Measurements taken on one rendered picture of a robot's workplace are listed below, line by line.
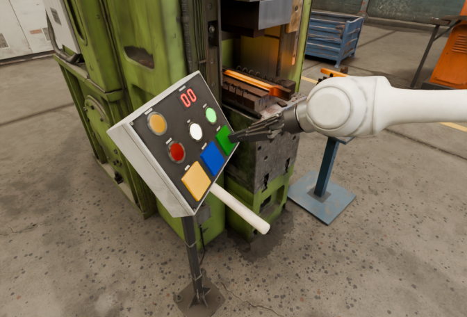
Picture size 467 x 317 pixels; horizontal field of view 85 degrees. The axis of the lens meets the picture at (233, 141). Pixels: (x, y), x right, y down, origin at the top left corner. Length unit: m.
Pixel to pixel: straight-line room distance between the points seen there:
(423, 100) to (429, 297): 1.52
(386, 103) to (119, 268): 1.64
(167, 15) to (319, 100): 0.63
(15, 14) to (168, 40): 5.20
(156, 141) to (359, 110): 0.43
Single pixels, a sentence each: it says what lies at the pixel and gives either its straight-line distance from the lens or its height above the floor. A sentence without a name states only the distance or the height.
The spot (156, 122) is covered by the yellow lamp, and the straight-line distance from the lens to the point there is 0.63.
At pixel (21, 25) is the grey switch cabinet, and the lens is 6.04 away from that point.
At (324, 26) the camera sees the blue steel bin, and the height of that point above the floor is 0.59.
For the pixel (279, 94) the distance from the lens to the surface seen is 1.19.
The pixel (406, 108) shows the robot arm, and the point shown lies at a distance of 0.51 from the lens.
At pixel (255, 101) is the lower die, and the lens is 1.14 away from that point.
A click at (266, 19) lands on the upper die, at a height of 1.30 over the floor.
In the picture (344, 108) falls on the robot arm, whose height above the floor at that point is 1.29.
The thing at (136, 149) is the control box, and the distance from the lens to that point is 0.62.
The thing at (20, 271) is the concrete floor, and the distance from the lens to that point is 2.08.
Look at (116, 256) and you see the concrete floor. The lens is 1.86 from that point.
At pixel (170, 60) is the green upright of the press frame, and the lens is 0.97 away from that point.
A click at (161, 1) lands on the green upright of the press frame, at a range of 0.93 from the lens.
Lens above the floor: 1.48
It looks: 35 degrees down
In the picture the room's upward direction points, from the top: straight up
